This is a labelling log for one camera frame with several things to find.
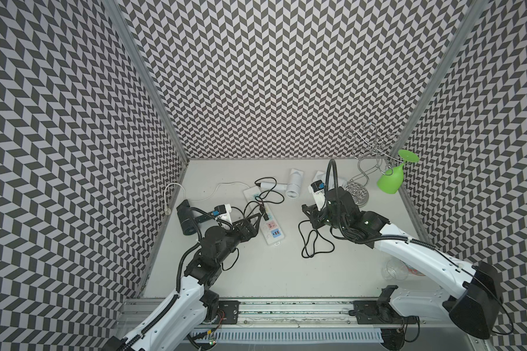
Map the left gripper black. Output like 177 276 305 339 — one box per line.
216 212 261 265

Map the black hair dryer cable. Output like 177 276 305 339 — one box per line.
188 201 269 272

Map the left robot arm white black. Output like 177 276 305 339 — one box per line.
102 214 261 350

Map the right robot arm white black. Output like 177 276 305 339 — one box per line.
302 181 505 339

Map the white power strip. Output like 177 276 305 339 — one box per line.
243 186 285 246

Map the white hair dryer right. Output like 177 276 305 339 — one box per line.
313 171 348 190

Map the green plastic wine glass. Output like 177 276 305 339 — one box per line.
377 149 420 195

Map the clear wine glass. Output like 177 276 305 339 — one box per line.
381 258 409 282

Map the patterned ceramic plate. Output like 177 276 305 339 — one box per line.
402 261 424 276

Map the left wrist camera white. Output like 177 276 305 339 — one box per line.
212 204 232 223

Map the white power strip cable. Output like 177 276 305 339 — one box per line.
164 180 251 216

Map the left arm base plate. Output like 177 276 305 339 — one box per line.
179 300 240 326

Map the silver wire glass rack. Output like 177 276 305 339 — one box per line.
345 122 402 206

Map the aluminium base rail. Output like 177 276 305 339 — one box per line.
109 297 493 351

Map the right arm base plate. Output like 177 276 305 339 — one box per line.
348 300 418 326

